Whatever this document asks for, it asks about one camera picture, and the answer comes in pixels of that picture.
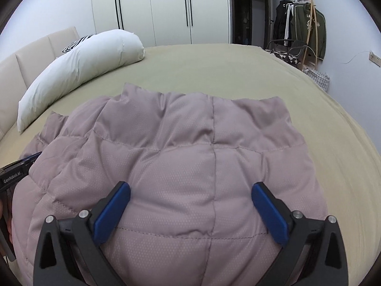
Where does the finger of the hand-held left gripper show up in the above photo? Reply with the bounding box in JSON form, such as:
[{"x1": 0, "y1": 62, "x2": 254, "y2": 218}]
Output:
[{"x1": 6, "y1": 151, "x2": 44, "y2": 169}]

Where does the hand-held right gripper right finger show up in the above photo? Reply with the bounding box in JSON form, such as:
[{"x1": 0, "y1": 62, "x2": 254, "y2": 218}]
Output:
[{"x1": 251, "y1": 182, "x2": 349, "y2": 286}]

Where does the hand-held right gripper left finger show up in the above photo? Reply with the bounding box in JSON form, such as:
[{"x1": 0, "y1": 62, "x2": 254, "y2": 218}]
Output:
[{"x1": 33, "y1": 181, "x2": 131, "y2": 286}]

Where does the mauve puffer jacket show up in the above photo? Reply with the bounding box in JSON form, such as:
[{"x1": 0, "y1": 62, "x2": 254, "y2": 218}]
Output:
[{"x1": 10, "y1": 83, "x2": 328, "y2": 286}]

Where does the wooden clothes rack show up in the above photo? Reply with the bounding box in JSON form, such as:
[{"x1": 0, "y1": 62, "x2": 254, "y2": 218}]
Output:
[{"x1": 292, "y1": 0, "x2": 323, "y2": 72}]

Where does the cream padded headboard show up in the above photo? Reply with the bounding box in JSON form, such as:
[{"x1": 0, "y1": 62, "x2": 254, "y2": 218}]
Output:
[{"x1": 0, "y1": 26, "x2": 80, "y2": 143}]

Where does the black white striped pillow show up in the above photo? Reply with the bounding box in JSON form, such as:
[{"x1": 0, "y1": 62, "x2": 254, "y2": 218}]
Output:
[{"x1": 61, "y1": 34, "x2": 96, "y2": 54}]

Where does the white grid storage basket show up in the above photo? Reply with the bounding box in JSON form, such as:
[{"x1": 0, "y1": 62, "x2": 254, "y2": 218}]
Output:
[{"x1": 304, "y1": 67, "x2": 331, "y2": 92}]

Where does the bed with beige sheet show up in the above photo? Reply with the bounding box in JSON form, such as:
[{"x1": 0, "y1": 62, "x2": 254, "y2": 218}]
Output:
[{"x1": 0, "y1": 44, "x2": 381, "y2": 286}]

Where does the dark patterned cloth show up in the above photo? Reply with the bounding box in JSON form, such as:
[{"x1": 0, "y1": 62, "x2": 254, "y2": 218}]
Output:
[{"x1": 271, "y1": 51, "x2": 300, "y2": 65}]

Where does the white hanging garment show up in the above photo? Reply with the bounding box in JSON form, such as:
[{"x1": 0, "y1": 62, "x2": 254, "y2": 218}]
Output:
[{"x1": 284, "y1": 2, "x2": 297, "y2": 47}]

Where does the green hanging jacket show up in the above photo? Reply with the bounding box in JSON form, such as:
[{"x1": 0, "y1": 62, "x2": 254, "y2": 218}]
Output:
[{"x1": 290, "y1": 4, "x2": 327, "y2": 59}]

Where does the black hanging garment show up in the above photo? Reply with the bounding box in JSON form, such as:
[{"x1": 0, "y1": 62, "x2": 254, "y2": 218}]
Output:
[{"x1": 273, "y1": 0, "x2": 294, "y2": 41}]

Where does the white wardrobe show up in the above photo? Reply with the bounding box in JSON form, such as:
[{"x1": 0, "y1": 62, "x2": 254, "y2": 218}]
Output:
[{"x1": 89, "y1": 0, "x2": 232, "y2": 48}]

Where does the dark doorway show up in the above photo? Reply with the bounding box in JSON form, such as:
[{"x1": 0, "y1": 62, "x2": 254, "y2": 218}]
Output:
[{"x1": 231, "y1": 0, "x2": 273, "y2": 48}]

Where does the metal frame chair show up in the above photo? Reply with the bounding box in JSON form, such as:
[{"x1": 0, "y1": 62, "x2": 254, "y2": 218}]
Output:
[{"x1": 264, "y1": 39, "x2": 316, "y2": 66}]

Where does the white cable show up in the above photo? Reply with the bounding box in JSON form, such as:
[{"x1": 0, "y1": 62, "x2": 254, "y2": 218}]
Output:
[{"x1": 345, "y1": 51, "x2": 371, "y2": 65}]

